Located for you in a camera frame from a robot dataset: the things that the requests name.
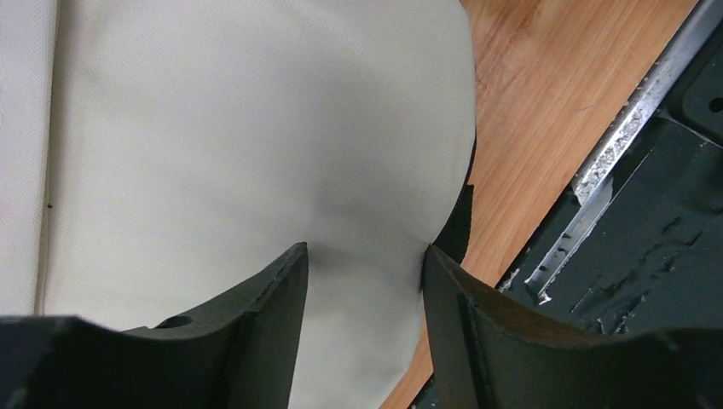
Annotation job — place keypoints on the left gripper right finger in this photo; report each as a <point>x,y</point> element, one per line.
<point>489,351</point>

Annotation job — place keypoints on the beige canvas backpack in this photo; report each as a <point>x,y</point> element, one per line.
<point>156,153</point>

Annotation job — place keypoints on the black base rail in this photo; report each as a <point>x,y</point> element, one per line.
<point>653,261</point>

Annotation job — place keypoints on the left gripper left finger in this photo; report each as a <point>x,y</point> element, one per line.
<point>237,350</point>

